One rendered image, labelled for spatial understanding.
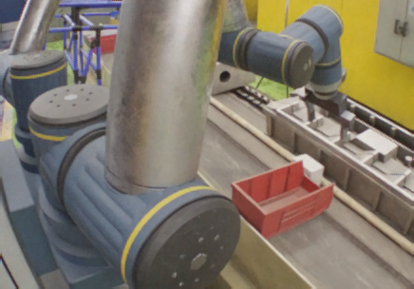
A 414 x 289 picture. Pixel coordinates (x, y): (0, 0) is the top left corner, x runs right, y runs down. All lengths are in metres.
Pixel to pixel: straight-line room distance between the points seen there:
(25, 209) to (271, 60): 0.64
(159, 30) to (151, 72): 0.05
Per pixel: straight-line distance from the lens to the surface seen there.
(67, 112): 0.63
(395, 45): 3.59
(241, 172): 1.48
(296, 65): 0.72
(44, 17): 1.31
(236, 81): 2.27
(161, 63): 0.39
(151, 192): 0.45
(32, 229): 0.86
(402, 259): 1.26
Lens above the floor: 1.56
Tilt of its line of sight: 26 degrees down
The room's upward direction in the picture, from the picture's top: 3 degrees clockwise
